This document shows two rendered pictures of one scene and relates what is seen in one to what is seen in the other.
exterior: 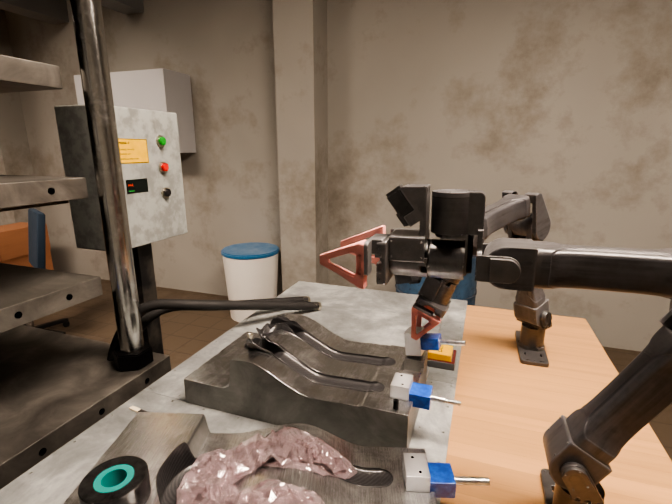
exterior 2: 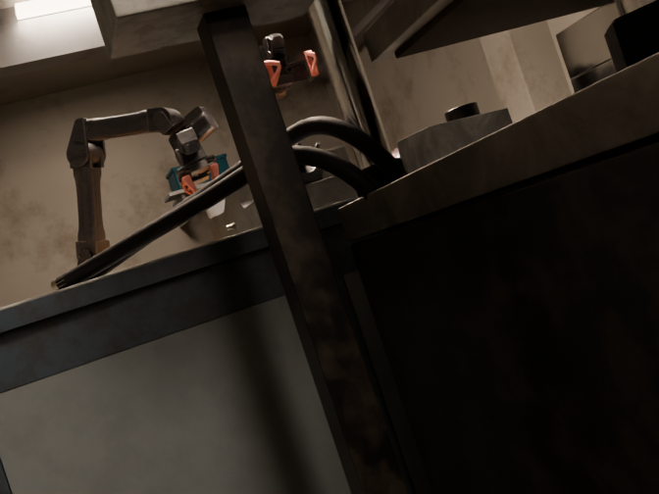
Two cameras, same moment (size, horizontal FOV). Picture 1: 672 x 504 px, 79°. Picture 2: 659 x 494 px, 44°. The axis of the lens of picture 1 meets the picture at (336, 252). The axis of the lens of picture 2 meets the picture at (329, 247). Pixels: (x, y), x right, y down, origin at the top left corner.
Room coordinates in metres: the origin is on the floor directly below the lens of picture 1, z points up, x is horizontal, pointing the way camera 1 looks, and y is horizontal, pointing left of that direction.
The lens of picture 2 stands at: (1.95, 1.54, 0.72)
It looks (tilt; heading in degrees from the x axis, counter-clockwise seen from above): 0 degrees down; 231
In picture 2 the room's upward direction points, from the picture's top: 18 degrees counter-clockwise
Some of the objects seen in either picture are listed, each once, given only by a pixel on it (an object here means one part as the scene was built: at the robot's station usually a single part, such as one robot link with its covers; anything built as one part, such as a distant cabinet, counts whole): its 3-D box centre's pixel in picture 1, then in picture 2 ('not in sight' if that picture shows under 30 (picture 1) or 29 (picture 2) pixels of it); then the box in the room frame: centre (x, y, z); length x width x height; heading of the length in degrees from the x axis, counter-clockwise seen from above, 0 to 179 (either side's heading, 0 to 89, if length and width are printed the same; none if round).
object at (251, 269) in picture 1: (252, 281); not in sight; (3.22, 0.70, 0.29); 0.47 x 0.47 x 0.57
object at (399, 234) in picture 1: (406, 221); (278, 54); (0.59, -0.10, 1.25); 0.07 x 0.06 x 0.11; 161
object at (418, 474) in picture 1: (446, 480); not in sight; (0.53, -0.17, 0.86); 0.13 x 0.05 x 0.05; 87
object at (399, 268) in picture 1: (405, 256); (284, 74); (0.59, -0.10, 1.20); 0.10 x 0.07 x 0.07; 161
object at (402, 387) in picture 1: (425, 396); not in sight; (0.70, -0.17, 0.89); 0.13 x 0.05 x 0.05; 70
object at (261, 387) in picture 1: (309, 367); (283, 198); (0.85, 0.06, 0.87); 0.50 x 0.26 x 0.14; 70
